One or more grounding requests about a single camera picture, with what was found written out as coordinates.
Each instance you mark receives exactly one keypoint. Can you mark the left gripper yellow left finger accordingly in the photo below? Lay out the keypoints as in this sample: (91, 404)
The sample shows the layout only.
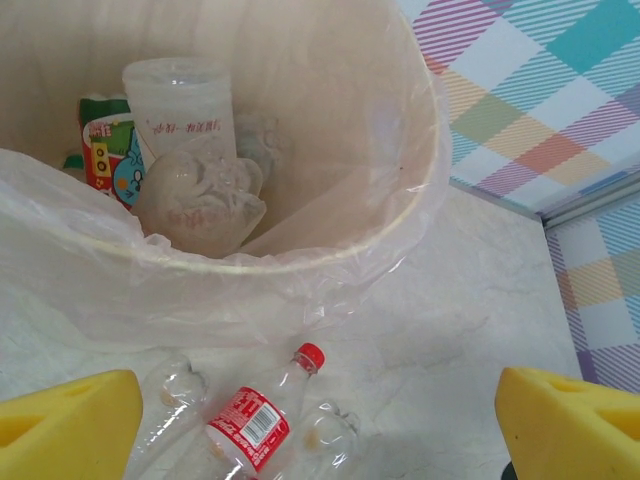
(65, 430)

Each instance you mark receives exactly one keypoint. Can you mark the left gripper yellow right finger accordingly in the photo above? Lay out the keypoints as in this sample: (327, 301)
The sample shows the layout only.
(575, 430)

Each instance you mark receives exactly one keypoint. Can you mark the small clear unlabelled bottle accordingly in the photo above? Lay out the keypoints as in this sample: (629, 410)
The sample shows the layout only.
(325, 435)
(170, 395)

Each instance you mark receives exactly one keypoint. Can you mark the red-label bottle with red cap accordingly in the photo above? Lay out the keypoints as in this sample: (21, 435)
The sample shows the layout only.
(250, 422)

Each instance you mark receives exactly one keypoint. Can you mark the clear plastic cup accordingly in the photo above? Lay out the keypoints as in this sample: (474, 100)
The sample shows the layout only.
(185, 115)

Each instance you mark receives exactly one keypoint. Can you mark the beige round bin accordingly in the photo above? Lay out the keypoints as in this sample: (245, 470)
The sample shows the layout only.
(325, 125)

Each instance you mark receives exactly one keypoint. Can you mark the aluminium frame post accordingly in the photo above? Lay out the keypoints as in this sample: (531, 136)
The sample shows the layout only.
(590, 210)

